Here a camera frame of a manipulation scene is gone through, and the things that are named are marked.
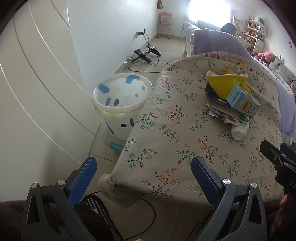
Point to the black floor stand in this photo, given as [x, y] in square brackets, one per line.
[142, 55]
[153, 49]

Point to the black wall charger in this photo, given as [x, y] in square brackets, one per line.
[140, 33]

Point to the paper scrap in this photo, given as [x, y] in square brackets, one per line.
[222, 114]

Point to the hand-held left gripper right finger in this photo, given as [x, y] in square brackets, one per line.
[204, 178]

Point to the red green patterned cloth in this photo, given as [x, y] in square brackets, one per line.
[222, 56]

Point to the pink heart wall sticker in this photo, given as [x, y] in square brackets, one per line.
[290, 44]

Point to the dark blue pillow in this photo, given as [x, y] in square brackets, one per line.
[229, 28]

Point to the white wardrobe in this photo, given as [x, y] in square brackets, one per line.
[34, 92]

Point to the white cat print bin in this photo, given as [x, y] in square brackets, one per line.
[120, 122]

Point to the pink chair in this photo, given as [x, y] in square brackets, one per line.
[165, 19]

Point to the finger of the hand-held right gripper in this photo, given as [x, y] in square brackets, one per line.
[271, 154]
[289, 153]

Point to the white bottle green label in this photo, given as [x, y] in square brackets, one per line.
[238, 132]

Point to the floral beige cloth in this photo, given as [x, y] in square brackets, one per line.
[175, 148]

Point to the dark blue box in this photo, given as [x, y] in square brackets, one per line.
[215, 98]

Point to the grey plush toy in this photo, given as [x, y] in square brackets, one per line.
[282, 68]

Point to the white bookshelf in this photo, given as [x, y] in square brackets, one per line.
[254, 32]

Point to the yellow plastic wrapper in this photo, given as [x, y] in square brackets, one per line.
[219, 84]

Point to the light blue milk carton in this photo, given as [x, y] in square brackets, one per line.
[242, 99]

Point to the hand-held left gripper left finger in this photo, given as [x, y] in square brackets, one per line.
[84, 178]

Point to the pink plush toy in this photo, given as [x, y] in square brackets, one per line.
[266, 56]

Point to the black white striped object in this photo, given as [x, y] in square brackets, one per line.
[97, 206]

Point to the blue plastic piece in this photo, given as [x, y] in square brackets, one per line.
[115, 147]

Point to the window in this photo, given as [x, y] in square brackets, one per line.
[208, 11]

